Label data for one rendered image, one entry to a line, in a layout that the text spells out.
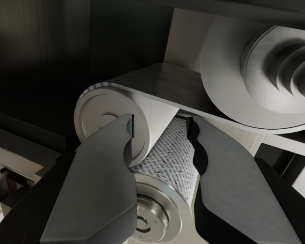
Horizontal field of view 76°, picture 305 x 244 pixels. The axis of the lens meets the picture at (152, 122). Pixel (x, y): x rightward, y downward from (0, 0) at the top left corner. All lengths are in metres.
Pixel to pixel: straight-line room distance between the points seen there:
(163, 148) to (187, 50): 0.29
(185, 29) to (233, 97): 0.35
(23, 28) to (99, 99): 0.28
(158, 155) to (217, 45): 0.20
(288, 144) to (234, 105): 0.41
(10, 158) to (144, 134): 0.22
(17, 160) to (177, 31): 0.44
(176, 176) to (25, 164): 0.23
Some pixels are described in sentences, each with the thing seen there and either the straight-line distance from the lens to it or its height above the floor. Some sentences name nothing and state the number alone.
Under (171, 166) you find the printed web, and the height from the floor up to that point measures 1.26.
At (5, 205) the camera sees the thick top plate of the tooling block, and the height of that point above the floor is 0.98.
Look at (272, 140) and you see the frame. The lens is 0.62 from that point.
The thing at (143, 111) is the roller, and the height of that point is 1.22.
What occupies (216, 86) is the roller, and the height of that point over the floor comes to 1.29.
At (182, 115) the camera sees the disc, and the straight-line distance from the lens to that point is 0.50.
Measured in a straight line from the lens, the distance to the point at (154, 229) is 0.32.
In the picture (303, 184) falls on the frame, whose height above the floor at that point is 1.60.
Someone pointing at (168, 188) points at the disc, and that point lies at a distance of 0.28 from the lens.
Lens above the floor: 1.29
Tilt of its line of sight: 13 degrees down
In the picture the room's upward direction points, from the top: 108 degrees clockwise
